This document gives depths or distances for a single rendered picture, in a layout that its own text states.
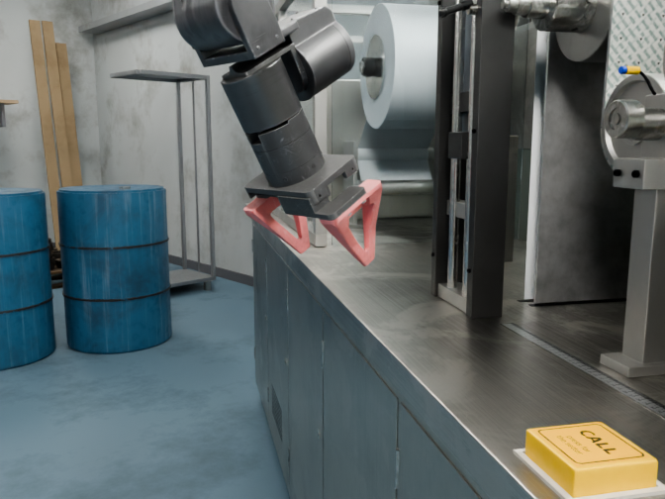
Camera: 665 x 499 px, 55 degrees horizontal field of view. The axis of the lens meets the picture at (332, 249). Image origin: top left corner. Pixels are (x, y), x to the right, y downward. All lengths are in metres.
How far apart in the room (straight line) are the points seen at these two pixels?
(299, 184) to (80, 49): 7.32
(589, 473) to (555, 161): 0.62
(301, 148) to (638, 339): 0.44
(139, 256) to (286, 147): 3.15
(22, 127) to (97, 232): 4.02
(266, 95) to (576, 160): 0.62
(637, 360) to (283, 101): 0.49
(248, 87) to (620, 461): 0.41
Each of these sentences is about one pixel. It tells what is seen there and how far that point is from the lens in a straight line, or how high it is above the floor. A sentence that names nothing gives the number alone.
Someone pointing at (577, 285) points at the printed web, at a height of 0.93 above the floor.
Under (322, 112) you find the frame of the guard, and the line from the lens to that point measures 1.56.
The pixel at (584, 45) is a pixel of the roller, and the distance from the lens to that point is 0.98.
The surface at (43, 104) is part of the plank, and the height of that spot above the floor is 1.54.
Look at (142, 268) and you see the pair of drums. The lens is 3.72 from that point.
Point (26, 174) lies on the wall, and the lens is 7.58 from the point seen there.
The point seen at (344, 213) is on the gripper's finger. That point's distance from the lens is 0.56.
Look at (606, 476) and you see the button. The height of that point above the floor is 0.92.
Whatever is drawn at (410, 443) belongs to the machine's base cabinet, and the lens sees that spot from 0.85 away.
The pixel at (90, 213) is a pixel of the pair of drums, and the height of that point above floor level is 0.79.
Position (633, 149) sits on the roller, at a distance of 0.87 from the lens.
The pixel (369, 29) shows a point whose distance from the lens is 1.63.
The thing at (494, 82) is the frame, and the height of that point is 1.24.
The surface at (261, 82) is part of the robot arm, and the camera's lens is 0.56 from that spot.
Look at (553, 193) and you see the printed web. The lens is 1.05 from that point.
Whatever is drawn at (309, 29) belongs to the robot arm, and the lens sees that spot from 0.61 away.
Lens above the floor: 1.15
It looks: 9 degrees down
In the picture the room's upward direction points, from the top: straight up
